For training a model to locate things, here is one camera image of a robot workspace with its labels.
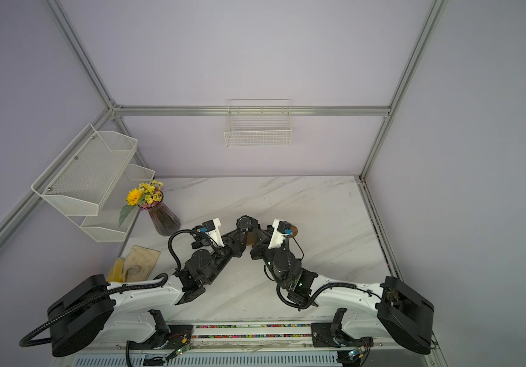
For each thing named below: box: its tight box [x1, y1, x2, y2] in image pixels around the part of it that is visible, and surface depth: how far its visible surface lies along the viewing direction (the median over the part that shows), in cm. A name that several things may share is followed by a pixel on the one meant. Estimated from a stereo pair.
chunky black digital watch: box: [236, 214, 261, 231], surface depth 71 cm
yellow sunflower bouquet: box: [118, 180, 165, 228], surface depth 83 cm
